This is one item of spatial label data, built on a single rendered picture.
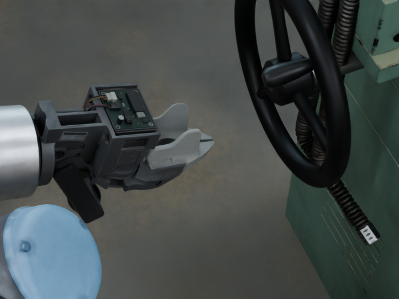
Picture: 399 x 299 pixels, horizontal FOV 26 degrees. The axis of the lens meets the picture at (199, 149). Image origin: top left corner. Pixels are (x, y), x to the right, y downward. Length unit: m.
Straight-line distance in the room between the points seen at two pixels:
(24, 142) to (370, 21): 0.44
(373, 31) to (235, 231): 0.95
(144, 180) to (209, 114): 1.19
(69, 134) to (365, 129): 0.65
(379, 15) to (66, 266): 0.51
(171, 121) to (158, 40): 1.30
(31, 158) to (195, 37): 1.44
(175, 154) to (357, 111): 0.52
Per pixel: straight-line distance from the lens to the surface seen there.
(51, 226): 0.66
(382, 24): 1.02
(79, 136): 0.83
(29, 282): 0.64
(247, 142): 2.02
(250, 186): 1.96
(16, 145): 0.81
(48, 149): 0.83
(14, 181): 0.82
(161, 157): 0.90
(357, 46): 1.08
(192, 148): 0.91
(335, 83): 0.97
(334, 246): 1.69
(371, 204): 1.45
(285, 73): 0.96
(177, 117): 0.93
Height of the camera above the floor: 1.66
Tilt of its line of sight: 56 degrees down
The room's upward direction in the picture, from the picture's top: straight up
